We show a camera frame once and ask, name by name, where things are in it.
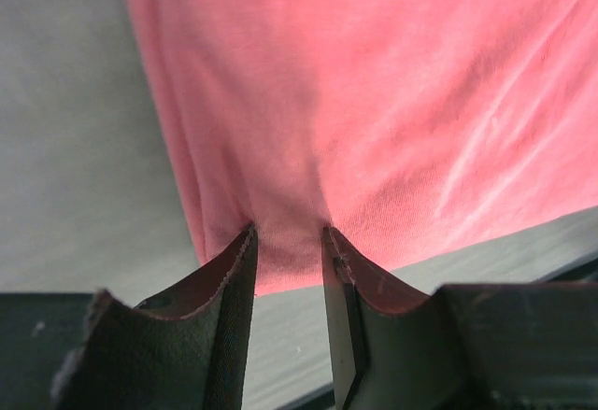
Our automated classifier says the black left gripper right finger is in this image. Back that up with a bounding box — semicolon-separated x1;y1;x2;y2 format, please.
321;228;597;409

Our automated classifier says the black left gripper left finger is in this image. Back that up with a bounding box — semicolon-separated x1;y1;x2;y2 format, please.
51;226;258;409

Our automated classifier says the red t shirt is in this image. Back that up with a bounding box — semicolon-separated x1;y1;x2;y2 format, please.
125;0;597;294

